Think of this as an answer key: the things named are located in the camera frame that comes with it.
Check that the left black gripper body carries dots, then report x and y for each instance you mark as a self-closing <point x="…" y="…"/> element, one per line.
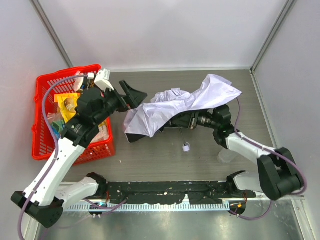
<point x="122" y="99"/>

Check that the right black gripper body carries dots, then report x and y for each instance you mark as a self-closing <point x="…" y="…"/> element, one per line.
<point x="184" y="120"/>

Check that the lavender folding umbrella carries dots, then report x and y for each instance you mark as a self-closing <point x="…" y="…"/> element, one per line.
<point x="148" y="118"/>

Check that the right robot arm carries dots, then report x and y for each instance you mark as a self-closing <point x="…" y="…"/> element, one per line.
<point x="277" y="174"/>

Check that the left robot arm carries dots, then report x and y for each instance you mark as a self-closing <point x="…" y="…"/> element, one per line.
<point x="42" y="200"/>

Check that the black and white carton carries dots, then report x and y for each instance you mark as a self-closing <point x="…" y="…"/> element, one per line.
<point x="82" y="83"/>

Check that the yellow Lay's chips bag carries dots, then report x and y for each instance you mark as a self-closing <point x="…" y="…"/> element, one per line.
<point x="67" y="108"/>

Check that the clear plastic water bottle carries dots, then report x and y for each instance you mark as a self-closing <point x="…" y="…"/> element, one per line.
<point x="226" y="156"/>

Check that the orange packet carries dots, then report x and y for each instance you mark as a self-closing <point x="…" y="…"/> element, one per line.
<point x="63" y="96"/>

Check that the blue snack packet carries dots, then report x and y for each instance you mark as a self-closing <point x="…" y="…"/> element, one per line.
<point x="57" y="127"/>

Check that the clear pink snack packet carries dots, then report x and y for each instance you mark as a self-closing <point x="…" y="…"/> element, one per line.
<point x="54" y="117"/>

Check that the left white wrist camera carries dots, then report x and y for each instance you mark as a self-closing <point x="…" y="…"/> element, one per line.
<point x="100" y="80"/>

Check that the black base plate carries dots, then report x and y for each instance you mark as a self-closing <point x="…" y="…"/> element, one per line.
<point x="173" y="192"/>

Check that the white slotted cable duct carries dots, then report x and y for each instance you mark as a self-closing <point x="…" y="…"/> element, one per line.
<point x="185" y="206"/>

